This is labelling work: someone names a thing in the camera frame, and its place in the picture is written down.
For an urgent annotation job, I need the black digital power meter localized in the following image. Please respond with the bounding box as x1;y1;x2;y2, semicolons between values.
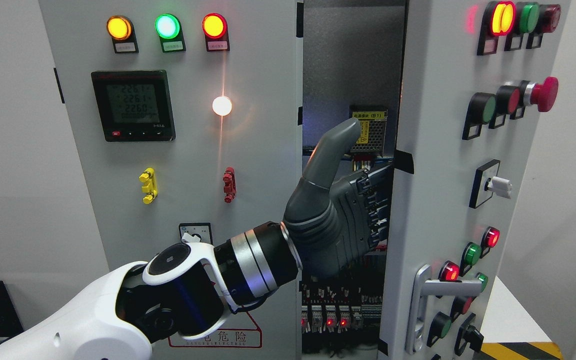
91;69;176;142

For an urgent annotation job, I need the green indicator lamp left door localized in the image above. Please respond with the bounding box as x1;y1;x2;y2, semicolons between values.
154;13;186;53

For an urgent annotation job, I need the red electric warning sticker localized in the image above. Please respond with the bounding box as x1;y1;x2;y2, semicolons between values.
167;312;263;349

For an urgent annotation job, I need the silver door handle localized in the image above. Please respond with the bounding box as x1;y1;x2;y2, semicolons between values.
404;264;482;355

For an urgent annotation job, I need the red emergency stop button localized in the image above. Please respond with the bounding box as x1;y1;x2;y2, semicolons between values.
518;76;559;113

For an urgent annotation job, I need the metal mesh power supply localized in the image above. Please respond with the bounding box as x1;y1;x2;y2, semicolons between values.
349;104;388;154

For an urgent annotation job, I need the yellow indicator lamp left door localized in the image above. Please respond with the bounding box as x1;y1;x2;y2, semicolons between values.
106;14;138;54

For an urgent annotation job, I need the red indicator lamp left door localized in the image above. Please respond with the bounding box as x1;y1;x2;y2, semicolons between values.
202;13;230;52

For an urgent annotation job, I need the grey robotic left hand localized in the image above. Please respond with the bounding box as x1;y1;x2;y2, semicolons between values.
283;118;394;279

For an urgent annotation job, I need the white selector switch right door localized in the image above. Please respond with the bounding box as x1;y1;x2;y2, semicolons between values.
468;159;513;208

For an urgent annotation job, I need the white glowing indicator lamp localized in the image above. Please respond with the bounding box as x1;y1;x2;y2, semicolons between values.
211;95;233;117

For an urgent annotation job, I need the red terminal connector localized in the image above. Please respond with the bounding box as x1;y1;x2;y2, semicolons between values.
222;166;237;204

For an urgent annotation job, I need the yellow lamp right door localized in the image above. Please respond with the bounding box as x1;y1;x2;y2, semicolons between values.
477;0;516;56

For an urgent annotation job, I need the relay row with red leds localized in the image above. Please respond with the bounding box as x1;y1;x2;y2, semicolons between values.
301;304;382;334

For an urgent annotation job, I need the yellow terminal connector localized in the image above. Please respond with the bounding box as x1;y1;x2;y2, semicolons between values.
139;167;158;205

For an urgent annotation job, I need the grey cabinet door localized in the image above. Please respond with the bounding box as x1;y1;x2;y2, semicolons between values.
377;0;571;360
37;0;304;360

